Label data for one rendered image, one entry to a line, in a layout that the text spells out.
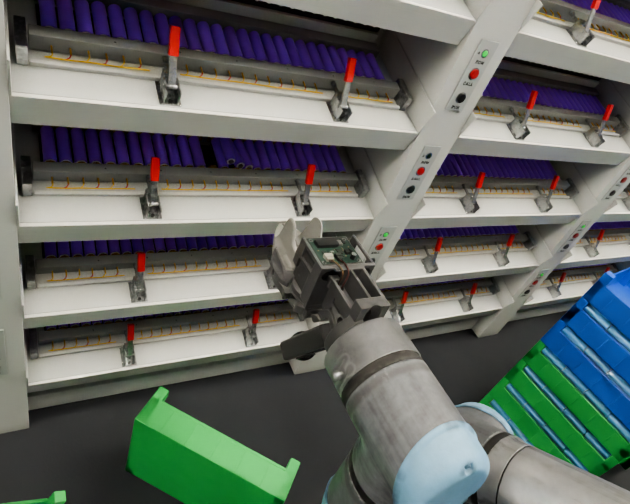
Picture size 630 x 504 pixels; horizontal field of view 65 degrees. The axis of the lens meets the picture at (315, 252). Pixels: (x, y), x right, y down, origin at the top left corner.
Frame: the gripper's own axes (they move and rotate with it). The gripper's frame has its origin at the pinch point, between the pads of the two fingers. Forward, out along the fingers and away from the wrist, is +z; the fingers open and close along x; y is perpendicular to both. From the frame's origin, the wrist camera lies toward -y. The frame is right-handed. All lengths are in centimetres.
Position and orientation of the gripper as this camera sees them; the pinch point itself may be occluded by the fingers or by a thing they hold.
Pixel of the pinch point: (283, 235)
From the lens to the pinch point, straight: 66.2
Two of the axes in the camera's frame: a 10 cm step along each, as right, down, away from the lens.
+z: -4.1, -6.6, 6.3
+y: 3.1, -7.5, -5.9
